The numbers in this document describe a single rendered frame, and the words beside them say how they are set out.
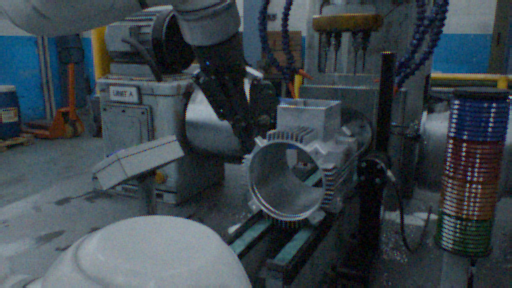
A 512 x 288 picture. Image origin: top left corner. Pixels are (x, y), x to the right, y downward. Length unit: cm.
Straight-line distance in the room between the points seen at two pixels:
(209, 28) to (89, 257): 39
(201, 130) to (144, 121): 18
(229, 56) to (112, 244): 40
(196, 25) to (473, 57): 580
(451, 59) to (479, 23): 53
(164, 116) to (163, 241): 93
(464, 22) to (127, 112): 541
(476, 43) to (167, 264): 611
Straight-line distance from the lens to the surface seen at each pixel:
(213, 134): 114
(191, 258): 28
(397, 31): 132
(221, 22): 60
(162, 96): 121
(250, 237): 80
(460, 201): 53
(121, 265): 28
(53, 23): 59
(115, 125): 133
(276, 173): 94
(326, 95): 123
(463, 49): 627
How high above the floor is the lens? 127
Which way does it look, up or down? 14 degrees down
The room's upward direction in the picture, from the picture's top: straight up
